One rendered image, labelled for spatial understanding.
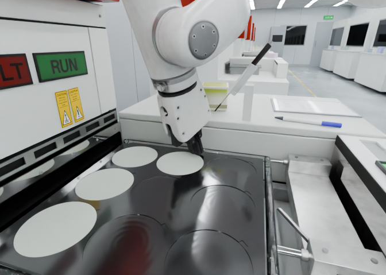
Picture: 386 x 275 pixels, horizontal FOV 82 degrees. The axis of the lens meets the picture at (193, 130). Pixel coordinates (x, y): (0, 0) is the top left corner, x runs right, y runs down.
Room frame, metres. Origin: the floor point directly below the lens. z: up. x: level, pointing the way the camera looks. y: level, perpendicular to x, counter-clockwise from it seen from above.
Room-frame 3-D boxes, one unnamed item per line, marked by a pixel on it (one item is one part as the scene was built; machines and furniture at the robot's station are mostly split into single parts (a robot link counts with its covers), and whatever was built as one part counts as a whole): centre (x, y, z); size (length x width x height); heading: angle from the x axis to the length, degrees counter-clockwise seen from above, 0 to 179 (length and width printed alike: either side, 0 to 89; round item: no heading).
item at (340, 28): (10.06, -6.28, 1.00); 1.80 x 1.08 x 2.00; 164
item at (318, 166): (0.42, -0.25, 0.89); 0.08 x 0.03 x 0.03; 74
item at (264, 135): (0.66, -0.14, 0.89); 0.62 x 0.35 x 0.14; 74
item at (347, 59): (7.94, -5.68, 1.00); 1.80 x 1.08 x 2.00; 164
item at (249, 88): (0.52, -0.12, 1.03); 0.06 x 0.04 x 0.13; 74
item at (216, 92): (0.62, -0.06, 1.00); 0.07 x 0.07 x 0.07; 83
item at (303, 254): (0.21, -0.12, 0.89); 0.05 x 0.01 x 0.01; 74
